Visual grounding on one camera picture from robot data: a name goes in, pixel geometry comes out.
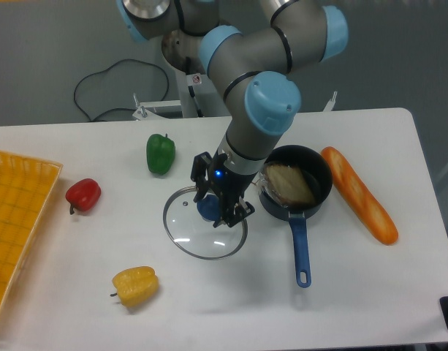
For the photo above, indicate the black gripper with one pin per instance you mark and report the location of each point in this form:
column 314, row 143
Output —
column 229, row 175

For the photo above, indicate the glass pot lid blue knob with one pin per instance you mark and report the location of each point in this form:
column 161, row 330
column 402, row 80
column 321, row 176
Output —
column 189, row 225

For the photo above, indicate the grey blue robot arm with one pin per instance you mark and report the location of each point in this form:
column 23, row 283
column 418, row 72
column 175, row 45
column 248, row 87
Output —
column 250, row 73

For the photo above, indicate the wrapped bread slice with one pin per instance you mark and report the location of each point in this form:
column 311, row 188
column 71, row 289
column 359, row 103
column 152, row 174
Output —
column 285, row 185

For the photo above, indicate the green bell pepper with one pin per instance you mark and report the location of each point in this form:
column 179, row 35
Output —
column 160, row 154

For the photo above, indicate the dark blue saucepan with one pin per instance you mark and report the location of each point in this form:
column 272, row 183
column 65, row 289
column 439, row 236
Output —
column 318, row 175

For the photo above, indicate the yellow bell pepper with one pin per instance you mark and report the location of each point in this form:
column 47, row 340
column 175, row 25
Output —
column 135, row 285

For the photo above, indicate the red bell pepper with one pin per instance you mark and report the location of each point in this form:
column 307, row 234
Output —
column 83, row 195

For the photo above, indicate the orange baguette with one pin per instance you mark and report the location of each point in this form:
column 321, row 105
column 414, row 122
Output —
column 359, row 198

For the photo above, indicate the yellow plastic basket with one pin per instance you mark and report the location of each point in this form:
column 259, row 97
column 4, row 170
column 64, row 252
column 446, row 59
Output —
column 26, row 184

